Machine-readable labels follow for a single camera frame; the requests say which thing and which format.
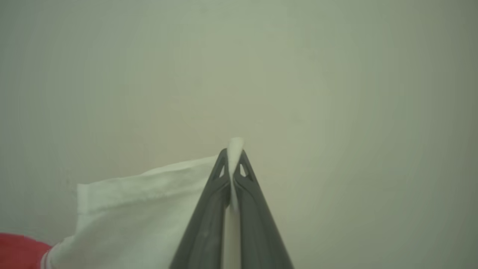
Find red white basketball jersey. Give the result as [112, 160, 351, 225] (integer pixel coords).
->
[0, 137, 247, 269]

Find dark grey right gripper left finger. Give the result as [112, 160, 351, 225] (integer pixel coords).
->
[170, 148, 232, 269]

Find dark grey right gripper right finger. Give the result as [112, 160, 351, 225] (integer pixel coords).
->
[233, 149, 294, 269]

